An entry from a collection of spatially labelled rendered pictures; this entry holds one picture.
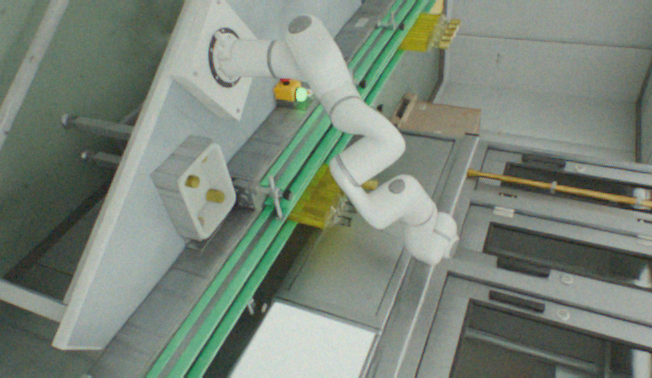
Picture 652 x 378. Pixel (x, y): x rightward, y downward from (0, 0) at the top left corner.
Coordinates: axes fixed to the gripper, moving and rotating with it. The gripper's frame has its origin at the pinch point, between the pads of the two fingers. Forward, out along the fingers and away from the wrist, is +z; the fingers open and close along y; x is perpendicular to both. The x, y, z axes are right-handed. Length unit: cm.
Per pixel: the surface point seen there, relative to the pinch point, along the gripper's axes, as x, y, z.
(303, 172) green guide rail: 1.3, 5.0, 23.8
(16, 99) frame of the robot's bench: 47, 39, 89
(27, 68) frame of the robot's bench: 39, 45, 91
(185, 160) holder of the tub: 35, 33, 29
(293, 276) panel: 25.8, -12.8, 10.8
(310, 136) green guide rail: -7.7, 12.2, 27.0
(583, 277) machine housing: -24, -18, -58
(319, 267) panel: 18.4, -13.5, 6.7
